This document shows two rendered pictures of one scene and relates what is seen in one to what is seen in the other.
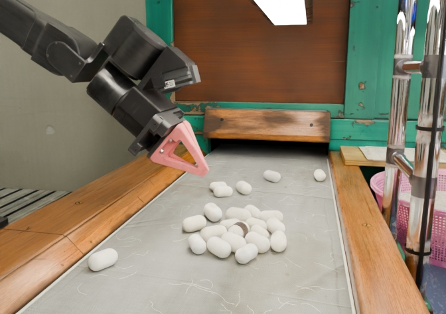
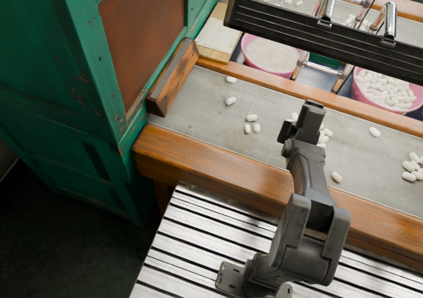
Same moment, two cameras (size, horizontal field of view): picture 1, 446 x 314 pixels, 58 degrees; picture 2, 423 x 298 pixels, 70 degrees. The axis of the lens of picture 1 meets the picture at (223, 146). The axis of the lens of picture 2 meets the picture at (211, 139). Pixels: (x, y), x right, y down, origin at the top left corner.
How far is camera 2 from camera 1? 115 cm
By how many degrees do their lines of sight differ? 80
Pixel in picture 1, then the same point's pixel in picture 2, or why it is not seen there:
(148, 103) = not seen: hidden behind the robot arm
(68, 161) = not seen: outside the picture
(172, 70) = not seen: hidden behind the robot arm
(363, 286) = (355, 110)
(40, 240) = (335, 198)
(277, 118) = (182, 66)
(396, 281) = (351, 102)
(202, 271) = (335, 147)
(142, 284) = (345, 165)
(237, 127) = (173, 92)
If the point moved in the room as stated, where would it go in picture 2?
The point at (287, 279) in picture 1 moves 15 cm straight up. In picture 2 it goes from (337, 125) to (359, 97)
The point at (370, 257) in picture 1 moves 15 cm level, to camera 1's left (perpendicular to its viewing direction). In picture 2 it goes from (338, 101) to (343, 137)
